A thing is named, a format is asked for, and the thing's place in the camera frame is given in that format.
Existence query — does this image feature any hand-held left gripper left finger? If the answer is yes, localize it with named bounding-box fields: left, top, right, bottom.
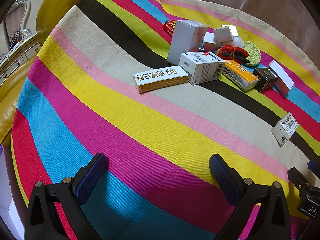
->
left=24, top=152, right=108, bottom=240

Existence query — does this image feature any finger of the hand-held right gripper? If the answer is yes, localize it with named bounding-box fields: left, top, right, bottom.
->
left=287, top=167, right=320, bottom=201
left=308, top=160, right=320, bottom=174

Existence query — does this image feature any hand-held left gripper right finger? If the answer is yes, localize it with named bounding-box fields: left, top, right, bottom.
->
left=209, top=154, right=292, bottom=240

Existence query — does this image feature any tall white box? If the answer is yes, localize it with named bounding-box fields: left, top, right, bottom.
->
left=167, top=20, right=208, bottom=67

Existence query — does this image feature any white barcode label box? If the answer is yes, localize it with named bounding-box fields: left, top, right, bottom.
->
left=272, top=112, right=299, bottom=147

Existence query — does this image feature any striped colourful tablecloth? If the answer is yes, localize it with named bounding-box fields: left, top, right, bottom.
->
left=10, top=0, right=320, bottom=240

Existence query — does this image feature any white cardboard carton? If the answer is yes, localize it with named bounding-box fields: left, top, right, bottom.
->
left=0, top=144, right=20, bottom=228

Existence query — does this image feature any flat white box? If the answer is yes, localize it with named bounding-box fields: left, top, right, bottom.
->
left=269, top=60, right=295, bottom=97

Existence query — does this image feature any small black box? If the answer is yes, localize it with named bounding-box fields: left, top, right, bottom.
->
left=252, top=67, right=279, bottom=93

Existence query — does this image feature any orange white box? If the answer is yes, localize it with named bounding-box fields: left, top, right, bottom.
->
left=222, top=60, right=259, bottom=91

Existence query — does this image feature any yellow leather chair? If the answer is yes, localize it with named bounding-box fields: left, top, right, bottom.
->
left=0, top=55, right=38, bottom=143
left=36, top=0, right=123, bottom=46

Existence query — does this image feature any white blue medicine box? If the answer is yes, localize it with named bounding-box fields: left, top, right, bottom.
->
left=179, top=52, right=225, bottom=85

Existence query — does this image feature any white yellow long box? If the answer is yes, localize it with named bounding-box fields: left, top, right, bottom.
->
left=133, top=66, right=189, bottom=94

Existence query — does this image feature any round green sponge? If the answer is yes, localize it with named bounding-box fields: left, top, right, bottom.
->
left=235, top=40, right=262, bottom=68

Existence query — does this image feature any white foam piece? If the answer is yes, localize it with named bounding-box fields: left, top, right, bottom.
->
left=231, top=37, right=247, bottom=48

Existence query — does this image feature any small silver white box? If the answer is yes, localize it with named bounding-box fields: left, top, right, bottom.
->
left=213, top=25, right=238, bottom=43

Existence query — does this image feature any white ornate dresser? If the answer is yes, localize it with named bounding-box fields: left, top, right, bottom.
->
left=0, top=34, right=42, bottom=85

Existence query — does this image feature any red packet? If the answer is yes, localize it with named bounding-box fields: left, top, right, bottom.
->
left=162, top=20, right=178, bottom=38

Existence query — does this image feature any silver framed mirror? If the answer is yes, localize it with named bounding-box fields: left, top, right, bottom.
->
left=5, top=0, right=33, bottom=38

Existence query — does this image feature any red lanyard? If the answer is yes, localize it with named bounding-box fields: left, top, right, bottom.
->
left=216, top=45, right=250, bottom=64

